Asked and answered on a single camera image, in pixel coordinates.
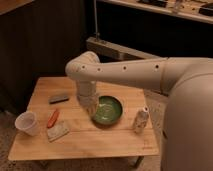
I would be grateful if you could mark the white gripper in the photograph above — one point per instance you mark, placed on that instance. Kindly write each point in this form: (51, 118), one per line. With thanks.
(89, 104)

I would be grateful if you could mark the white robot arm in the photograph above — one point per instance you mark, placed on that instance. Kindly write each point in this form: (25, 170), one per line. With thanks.
(187, 133)

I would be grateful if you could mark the green ceramic bowl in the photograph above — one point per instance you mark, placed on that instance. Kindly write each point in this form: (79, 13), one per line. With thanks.
(109, 111)

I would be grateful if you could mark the dark grey rectangular block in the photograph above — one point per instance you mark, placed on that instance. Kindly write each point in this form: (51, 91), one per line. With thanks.
(58, 99)

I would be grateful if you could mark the orange carrot toy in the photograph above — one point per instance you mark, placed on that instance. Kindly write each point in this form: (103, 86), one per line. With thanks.
(52, 120)

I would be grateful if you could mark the wooden low table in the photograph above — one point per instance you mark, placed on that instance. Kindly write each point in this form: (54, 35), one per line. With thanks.
(85, 139)

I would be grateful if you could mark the beige sponge pad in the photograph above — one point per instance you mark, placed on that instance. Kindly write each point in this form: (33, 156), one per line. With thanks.
(58, 130)

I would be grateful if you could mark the grey metal beam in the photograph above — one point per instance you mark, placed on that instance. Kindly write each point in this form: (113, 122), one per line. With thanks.
(115, 51)

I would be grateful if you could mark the white patterned bottle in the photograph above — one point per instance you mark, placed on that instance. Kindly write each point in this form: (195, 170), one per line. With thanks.
(141, 120)

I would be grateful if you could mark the metal vertical pole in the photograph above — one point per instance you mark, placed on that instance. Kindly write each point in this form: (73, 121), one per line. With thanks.
(97, 34)

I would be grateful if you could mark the white plastic cup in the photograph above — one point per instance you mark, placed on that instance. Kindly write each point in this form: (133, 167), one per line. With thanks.
(27, 123)

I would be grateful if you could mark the background shelf counter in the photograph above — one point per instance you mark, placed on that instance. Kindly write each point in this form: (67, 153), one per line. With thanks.
(186, 9)

